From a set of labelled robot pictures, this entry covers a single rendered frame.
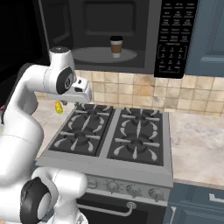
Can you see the silver stove knob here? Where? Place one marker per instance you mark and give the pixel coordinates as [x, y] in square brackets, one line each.
[92, 183]
[156, 194]
[113, 186]
[134, 190]

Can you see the black microwave oven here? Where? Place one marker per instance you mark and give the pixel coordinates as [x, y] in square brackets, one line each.
[175, 29]

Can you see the black microwave door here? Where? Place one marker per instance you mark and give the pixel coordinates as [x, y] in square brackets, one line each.
[17, 29]

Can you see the yellow corn cob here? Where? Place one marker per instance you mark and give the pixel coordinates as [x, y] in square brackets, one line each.
[59, 108]

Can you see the paper coffee cup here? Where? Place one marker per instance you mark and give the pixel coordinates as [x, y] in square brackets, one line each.
[116, 46]

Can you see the grey microwave turntable plate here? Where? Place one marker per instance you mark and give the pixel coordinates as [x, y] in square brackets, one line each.
[87, 55]

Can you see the grey gas stove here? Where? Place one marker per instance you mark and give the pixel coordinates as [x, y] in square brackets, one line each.
[137, 137]

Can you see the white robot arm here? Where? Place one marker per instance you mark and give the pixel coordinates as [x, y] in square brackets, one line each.
[20, 140]

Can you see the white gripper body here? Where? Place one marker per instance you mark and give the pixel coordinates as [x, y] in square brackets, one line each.
[78, 96]

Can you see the blue wall cupboard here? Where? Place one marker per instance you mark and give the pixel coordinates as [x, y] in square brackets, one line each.
[207, 35]

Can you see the blue base cupboard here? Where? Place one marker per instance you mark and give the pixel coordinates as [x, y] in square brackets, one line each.
[192, 207]

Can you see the black oven door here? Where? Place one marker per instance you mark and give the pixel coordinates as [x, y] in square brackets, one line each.
[145, 214]

